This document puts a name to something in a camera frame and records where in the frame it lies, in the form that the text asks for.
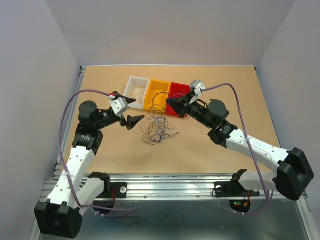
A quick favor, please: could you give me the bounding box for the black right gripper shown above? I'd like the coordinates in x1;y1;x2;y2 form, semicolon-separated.
166;91;214;129

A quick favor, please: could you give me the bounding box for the yellow wire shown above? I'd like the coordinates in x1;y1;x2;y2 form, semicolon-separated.
131;85;147;99

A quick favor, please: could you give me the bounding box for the purple blue wire bundle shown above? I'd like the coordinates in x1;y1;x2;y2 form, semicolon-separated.
139;91;180;146

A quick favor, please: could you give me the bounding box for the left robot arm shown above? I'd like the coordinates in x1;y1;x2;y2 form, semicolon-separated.
34;91;144;239

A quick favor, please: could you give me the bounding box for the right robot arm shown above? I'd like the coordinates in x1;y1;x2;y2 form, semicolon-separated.
166;93;315;201

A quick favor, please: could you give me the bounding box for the red plastic bin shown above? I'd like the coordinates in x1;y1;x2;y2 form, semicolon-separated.
165;82;190;117

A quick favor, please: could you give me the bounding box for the white plastic bin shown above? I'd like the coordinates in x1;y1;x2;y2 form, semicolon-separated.
123;76;151;110

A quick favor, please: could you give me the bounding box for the yellow plastic bin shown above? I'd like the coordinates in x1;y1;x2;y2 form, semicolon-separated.
144;79;171;111

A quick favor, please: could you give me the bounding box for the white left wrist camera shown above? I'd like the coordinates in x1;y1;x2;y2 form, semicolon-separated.
109;97;129;117

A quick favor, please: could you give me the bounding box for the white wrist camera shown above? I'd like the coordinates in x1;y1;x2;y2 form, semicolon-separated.
189;79;205;105
109;97;129;117

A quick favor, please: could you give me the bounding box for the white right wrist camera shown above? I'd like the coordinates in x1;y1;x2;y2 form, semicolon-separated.
189;79;205;105

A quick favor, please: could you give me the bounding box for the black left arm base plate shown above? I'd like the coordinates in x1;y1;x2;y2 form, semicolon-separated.
96;182;128;199

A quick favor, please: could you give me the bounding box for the aluminium mounting rail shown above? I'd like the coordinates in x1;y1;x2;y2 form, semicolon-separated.
39;173;308;201

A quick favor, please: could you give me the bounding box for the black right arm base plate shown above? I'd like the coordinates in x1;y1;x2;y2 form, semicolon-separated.
211;181;260;198

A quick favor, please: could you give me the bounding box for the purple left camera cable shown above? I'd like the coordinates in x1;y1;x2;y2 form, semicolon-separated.
59;89;136;218

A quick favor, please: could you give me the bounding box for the purple camera cable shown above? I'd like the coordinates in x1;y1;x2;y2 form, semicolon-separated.
59;89;136;218
199;83;275;216

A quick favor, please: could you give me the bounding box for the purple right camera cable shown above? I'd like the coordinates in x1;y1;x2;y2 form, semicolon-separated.
199;83;275;216

